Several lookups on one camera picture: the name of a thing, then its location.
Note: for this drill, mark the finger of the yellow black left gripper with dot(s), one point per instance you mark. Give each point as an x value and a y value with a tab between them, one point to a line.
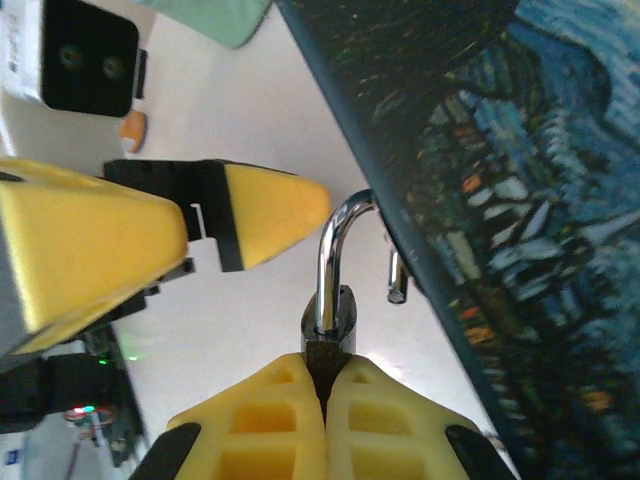
270	215
85	250

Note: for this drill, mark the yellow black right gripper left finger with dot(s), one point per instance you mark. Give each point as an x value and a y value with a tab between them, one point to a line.
270	430

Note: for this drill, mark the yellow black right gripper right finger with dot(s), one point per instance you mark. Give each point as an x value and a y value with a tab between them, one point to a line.
385	430

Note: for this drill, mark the black padlock with silver shackle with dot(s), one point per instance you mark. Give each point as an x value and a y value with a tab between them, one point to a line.
325	280

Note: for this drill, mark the orange round cap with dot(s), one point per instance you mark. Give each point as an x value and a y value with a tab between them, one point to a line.
134	131

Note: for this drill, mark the green circuit board with LEDs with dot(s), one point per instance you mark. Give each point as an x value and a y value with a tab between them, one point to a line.
107	430

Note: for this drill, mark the mint green zip case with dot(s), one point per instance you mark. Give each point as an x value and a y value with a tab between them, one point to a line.
220	17

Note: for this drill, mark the dark blue painted tin box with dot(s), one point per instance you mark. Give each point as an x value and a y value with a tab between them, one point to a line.
500	200

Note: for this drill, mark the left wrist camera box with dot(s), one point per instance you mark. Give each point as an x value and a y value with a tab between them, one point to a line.
90	60

